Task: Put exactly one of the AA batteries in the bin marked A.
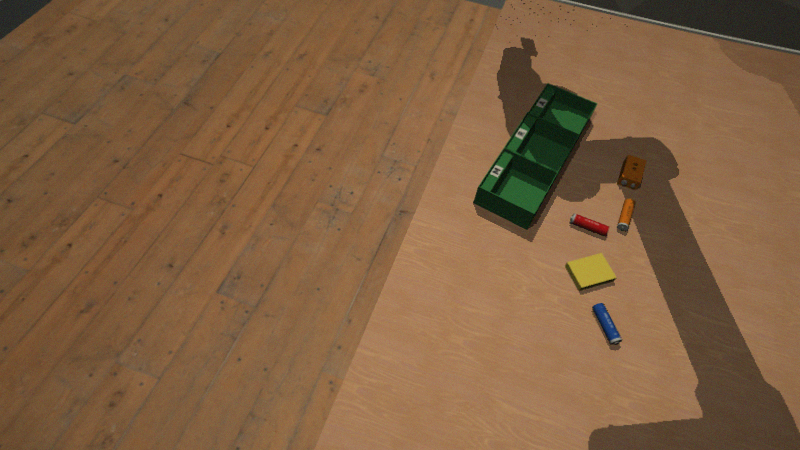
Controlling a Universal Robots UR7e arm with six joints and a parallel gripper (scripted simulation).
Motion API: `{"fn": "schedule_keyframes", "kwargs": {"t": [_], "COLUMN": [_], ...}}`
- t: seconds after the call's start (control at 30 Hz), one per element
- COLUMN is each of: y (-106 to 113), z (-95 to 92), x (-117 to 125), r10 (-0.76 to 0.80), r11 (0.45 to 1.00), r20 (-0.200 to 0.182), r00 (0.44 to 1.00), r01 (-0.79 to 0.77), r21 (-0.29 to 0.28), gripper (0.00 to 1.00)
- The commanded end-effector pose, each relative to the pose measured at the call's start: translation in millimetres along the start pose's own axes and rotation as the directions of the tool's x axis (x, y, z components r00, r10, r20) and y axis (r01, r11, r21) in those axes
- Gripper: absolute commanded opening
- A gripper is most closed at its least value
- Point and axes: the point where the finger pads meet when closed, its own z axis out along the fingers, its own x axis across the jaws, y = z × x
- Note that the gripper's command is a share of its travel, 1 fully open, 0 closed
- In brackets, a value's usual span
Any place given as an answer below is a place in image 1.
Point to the green tray with three compartments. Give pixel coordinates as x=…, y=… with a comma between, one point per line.
x=514, y=189

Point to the red aa battery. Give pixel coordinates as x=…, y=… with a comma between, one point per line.
x=589, y=224

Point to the blue aa battery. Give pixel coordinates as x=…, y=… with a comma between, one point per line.
x=607, y=323

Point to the yellow sticky note pad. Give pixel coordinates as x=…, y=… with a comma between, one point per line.
x=590, y=271

